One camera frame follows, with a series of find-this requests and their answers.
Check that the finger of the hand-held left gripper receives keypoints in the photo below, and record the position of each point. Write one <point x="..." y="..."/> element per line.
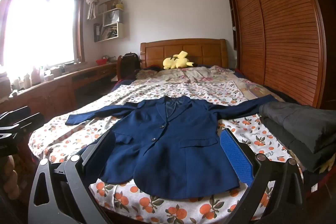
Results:
<point x="18" y="112"/>
<point x="30" y="121"/>

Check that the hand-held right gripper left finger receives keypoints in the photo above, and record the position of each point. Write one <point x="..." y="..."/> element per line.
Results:
<point x="101" y="146"/>

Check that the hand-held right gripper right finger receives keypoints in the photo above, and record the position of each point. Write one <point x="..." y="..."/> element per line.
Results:
<point x="236" y="155"/>

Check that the navy blue blazer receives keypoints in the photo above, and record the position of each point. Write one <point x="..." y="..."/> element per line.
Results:
<point x="162" y="150"/>

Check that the person's left hand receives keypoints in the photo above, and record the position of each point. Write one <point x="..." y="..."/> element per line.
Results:
<point x="10" y="176"/>

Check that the orange fruit print bed sheet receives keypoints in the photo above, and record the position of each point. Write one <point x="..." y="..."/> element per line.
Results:
<point x="78" y="129"/>

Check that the long wooden desk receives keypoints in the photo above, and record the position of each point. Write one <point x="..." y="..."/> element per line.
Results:
<point x="52" y="92"/>

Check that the row of bottles on windowsill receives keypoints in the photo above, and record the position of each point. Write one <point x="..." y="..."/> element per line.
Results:
<point x="34" y="75"/>

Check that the folded black garment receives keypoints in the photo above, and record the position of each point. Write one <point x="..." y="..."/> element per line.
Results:
<point x="286" y="142"/>

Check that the folded grey garment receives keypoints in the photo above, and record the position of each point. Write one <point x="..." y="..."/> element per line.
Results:
<point x="302" y="124"/>

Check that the wooden chair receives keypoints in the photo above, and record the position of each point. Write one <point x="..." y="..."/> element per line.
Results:
<point x="120" y="66"/>

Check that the red bowl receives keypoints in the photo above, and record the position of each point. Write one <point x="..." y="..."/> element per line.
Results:
<point x="101" y="61"/>

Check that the pale floral quilt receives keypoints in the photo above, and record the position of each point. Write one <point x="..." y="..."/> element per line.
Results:
<point x="204" y="77"/>

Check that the black backpack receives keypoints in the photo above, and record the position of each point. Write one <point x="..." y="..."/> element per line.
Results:
<point x="131" y="62"/>

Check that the wood-framed window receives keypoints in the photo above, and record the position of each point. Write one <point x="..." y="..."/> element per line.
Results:
<point x="39" y="24"/>

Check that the wooden headboard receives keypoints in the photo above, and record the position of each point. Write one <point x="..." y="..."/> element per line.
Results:
<point x="199" y="52"/>

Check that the black binders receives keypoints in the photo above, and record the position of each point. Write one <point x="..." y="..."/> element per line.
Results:
<point x="96" y="32"/>

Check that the yellow plush toy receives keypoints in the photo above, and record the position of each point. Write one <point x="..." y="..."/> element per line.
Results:
<point x="174" y="62"/>

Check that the white paper bag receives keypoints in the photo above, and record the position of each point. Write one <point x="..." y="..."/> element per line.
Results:
<point x="113" y="18"/>

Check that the tied cream curtain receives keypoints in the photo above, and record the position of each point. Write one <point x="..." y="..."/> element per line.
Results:
<point x="92" y="6"/>

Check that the wooden louvred wardrobe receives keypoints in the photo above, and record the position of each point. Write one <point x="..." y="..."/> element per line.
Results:
<point x="283" y="29"/>

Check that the small yellow shelf object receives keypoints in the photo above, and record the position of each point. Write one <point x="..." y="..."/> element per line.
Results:
<point x="120" y="5"/>

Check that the white wall shelf unit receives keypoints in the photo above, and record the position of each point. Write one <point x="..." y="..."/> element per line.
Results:
<point x="120" y="29"/>

